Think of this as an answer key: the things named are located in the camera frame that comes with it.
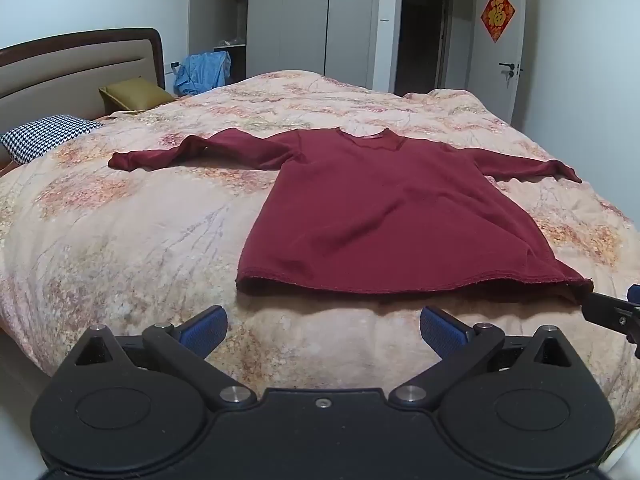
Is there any floral duvet bed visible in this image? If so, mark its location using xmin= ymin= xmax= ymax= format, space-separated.
xmin=0 ymin=70 xmax=640 ymax=461

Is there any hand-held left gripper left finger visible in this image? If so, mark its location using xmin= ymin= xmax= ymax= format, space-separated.
xmin=74 ymin=305 xmax=257 ymax=409

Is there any houndstooth pillow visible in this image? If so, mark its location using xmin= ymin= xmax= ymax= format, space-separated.
xmin=0 ymin=115 xmax=105 ymax=166

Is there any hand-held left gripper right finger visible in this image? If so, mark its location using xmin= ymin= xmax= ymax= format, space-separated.
xmin=388 ymin=305 xmax=574 ymax=408

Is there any white door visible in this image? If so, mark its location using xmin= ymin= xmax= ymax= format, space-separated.
xmin=472 ymin=0 xmax=526 ymax=126

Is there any blue garment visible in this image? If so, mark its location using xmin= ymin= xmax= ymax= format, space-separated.
xmin=174 ymin=51 xmax=232 ymax=97

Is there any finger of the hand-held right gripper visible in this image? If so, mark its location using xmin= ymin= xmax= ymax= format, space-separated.
xmin=580 ymin=284 xmax=640 ymax=358

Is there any beige bed headboard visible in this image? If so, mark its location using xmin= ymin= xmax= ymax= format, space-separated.
xmin=0 ymin=28 xmax=167 ymax=133

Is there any red diamond door decoration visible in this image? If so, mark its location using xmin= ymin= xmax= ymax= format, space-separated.
xmin=480 ymin=0 xmax=516 ymax=44

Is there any maroon long-sleeve sweater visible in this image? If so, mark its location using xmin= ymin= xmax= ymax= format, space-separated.
xmin=108 ymin=127 xmax=595 ymax=306

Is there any grey wardrobe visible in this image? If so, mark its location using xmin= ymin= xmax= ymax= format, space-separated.
xmin=188 ymin=0 xmax=376 ymax=92

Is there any olive green pillow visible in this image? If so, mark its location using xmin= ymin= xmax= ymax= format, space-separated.
xmin=98 ymin=77 xmax=176 ymax=112

